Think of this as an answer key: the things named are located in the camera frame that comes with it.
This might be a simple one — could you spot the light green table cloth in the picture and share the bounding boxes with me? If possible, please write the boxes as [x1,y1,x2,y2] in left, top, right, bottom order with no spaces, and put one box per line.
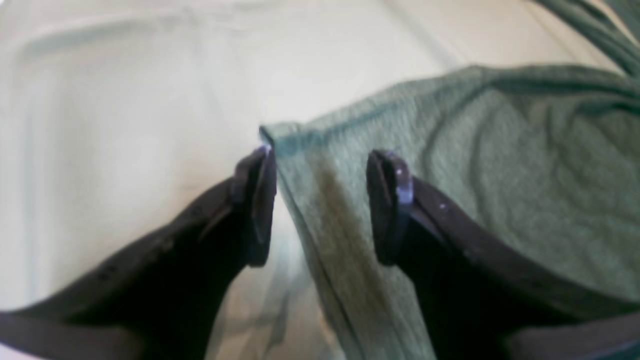
[0,0,621,360]

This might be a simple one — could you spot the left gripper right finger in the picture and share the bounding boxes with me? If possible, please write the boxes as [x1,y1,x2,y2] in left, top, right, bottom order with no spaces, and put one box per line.
[366,149,640,360]

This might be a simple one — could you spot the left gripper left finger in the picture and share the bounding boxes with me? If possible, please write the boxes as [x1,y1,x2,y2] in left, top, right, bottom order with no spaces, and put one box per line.
[1,145,277,360]

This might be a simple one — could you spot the green grey T-shirt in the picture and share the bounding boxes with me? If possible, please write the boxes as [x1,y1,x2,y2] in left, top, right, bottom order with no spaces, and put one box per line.
[260,0,639,360]

